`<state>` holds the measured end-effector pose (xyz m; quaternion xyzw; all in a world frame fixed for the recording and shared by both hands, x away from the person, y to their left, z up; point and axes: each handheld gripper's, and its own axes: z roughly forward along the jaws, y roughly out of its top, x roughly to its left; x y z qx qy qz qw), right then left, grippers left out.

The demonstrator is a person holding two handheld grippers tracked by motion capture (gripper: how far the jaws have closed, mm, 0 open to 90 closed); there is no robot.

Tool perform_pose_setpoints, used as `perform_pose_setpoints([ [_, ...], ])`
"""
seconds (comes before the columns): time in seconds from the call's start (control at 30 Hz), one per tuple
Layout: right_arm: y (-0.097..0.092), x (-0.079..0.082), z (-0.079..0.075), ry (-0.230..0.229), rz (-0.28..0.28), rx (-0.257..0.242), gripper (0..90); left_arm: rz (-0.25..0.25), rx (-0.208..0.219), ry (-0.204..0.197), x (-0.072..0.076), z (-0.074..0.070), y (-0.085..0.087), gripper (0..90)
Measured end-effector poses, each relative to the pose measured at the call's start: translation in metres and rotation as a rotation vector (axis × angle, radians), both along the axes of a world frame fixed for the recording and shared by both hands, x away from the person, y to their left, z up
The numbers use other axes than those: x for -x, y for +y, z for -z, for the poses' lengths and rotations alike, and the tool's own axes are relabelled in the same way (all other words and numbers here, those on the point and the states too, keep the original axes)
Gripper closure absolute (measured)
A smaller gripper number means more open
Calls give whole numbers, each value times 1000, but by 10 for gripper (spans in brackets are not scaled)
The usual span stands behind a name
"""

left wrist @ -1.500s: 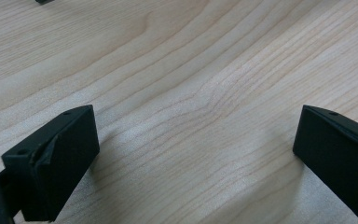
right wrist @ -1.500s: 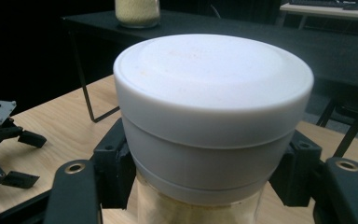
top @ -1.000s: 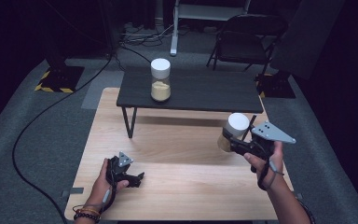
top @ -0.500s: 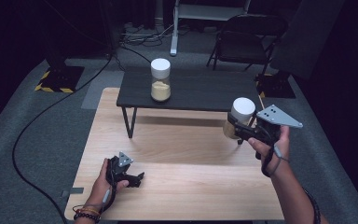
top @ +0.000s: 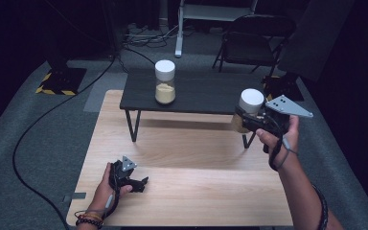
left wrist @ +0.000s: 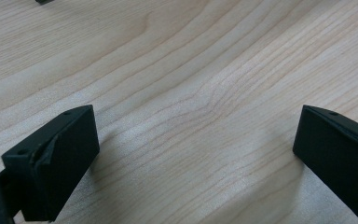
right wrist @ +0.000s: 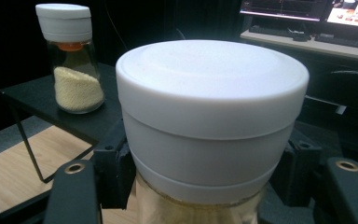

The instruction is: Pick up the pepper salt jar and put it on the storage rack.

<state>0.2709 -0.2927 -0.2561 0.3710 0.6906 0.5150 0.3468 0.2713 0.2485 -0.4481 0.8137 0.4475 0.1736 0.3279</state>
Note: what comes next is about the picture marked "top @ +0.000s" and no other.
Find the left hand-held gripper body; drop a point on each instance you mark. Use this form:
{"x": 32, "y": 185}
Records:
{"x": 120, "y": 175}

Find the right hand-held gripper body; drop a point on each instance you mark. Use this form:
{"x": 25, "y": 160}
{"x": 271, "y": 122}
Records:
{"x": 278, "y": 119}

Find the white-lidded jar of powder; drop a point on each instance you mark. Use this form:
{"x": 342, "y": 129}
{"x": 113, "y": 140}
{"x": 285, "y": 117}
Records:
{"x": 165, "y": 83}
{"x": 251, "y": 99}

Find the black raised shelf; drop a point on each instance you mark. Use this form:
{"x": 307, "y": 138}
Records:
{"x": 201, "y": 92}

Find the person's left hand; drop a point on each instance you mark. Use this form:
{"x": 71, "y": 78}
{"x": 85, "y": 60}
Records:
{"x": 103, "y": 193}

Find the person's right hand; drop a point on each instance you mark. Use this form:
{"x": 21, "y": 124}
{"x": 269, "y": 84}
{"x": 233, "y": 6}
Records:
{"x": 281, "y": 145}

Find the grey tape strip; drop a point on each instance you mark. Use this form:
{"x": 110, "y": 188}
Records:
{"x": 75, "y": 196}

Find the black folding chair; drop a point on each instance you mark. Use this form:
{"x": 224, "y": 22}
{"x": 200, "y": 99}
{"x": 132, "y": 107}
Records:
{"x": 252, "y": 41}

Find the grey leaning panel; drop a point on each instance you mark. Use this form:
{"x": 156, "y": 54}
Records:
{"x": 313, "y": 35}

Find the striped-edge black stand base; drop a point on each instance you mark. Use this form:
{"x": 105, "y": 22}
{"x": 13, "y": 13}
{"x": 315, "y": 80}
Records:
{"x": 64, "y": 81}

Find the black stand pole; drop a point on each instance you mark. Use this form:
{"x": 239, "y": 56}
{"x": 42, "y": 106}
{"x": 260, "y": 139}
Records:
{"x": 111, "y": 28}

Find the white desk frame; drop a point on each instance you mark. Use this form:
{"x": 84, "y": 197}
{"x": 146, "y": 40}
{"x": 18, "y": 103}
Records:
{"x": 179, "y": 32}

